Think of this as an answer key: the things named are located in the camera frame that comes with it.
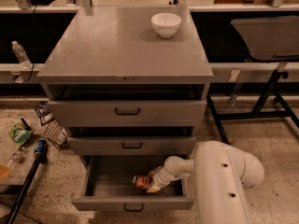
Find white ceramic bowl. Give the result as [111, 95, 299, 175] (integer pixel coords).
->
[151, 13, 182, 38]

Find red coke can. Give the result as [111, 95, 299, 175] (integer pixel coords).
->
[133, 175, 152, 189]

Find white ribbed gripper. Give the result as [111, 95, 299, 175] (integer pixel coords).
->
[147, 166, 175, 193]

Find green chip bag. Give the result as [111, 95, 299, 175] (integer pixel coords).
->
[8, 123, 33, 149]

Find checkered snack bag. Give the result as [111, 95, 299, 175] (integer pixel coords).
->
[34, 107, 69, 150]

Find grey middle drawer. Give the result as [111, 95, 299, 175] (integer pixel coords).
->
[68, 136, 195, 156]

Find grey metal drawer cabinet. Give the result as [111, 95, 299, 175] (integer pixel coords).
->
[36, 6, 215, 168]

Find grey top drawer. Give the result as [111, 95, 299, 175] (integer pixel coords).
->
[49, 101, 206, 127]

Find black folding stand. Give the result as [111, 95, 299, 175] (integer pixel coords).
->
[206, 15, 299, 147]

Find clear bottle on floor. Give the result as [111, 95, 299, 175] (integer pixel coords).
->
[7, 149, 26, 171]

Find clear plastic water bottle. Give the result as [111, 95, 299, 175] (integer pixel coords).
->
[12, 41, 32, 70]

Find black pole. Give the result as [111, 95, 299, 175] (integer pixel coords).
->
[6, 153, 43, 224]

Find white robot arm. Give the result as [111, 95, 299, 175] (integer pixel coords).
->
[147, 141, 264, 224]

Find grey open bottom drawer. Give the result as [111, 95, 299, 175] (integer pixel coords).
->
[72, 155, 194, 212]

